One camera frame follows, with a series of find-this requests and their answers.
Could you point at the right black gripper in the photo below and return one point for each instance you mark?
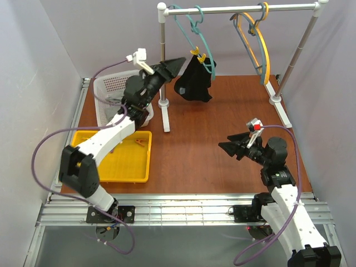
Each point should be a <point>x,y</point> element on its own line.
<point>243,149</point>

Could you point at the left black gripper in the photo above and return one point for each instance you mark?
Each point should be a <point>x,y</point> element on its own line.
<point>162,71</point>

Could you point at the black underwear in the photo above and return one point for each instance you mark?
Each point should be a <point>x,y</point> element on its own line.
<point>194,83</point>

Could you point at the yellow clothespin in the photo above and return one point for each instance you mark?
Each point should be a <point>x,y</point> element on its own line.
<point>201,58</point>
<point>196,51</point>

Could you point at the teal plastic hanger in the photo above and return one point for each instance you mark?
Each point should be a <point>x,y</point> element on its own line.
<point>209,64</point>

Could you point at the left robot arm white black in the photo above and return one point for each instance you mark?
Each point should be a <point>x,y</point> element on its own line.
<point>78,167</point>

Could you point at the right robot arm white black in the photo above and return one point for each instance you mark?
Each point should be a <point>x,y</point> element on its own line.
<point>281,207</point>

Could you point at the yellow plastic hanger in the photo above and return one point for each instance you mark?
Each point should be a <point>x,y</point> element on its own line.
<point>261,50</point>

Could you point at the white plastic laundry basket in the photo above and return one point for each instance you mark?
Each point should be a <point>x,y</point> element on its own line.
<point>109,86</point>

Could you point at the grey cloth in basket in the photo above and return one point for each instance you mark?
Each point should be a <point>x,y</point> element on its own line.
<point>114,105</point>

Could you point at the orange clothespin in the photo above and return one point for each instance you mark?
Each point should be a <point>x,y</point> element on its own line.
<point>141,142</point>

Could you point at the yellow plastic tray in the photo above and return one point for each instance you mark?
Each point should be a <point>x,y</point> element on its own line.
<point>115,155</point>

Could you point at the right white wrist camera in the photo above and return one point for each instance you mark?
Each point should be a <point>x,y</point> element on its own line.
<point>255,127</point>

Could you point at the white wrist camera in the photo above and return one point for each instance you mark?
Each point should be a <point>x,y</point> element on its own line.
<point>138,59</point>
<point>255,127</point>

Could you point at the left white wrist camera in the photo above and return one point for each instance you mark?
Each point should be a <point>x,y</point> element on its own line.
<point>138,59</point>

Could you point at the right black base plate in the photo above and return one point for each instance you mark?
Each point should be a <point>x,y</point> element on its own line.
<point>246,213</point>

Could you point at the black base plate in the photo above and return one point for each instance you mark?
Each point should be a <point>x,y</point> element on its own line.
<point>124,213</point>
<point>246,213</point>

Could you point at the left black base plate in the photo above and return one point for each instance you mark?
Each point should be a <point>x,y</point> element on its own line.
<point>124,213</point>

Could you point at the aluminium rail frame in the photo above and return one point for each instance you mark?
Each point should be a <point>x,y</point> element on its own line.
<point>151,210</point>

